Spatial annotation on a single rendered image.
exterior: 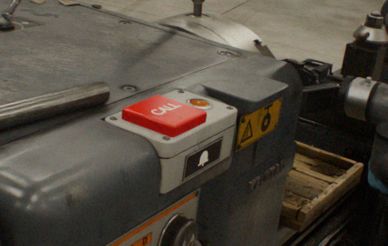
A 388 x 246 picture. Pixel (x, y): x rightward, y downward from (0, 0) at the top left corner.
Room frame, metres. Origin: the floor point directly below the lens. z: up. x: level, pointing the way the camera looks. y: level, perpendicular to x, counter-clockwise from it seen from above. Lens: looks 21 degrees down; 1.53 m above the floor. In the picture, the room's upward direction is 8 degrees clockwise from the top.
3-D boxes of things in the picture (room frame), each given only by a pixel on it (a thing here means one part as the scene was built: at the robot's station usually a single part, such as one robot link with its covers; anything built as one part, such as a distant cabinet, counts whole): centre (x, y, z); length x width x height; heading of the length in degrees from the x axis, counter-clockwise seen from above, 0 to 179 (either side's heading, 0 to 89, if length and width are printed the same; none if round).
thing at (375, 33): (1.69, -0.36, 1.13); 0.08 x 0.08 x 0.03
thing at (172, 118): (0.68, 0.03, 1.26); 0.06 x 0.06 x 0.02; 61
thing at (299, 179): (1.44, -0.13, 0.89); 0.36 x 0.30 x 0.04; 61
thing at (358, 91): (1.36, -0.29, 1.09); 0.08 x 0.05 x 0.08; 151
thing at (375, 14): (1.69, -0.36, 1.17); 0.04 x 0.04 x 0.03
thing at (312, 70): (1.40, -0.23, 1.08); 0.12 x 0.09 x 0.08; 61
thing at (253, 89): (0.83, -0.04, 1.24); 0.09 x 0.08 x 0.03; 151
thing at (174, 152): (0.70, 0.02, 1.23); 0.13 x 0.08 x 0.05; 151
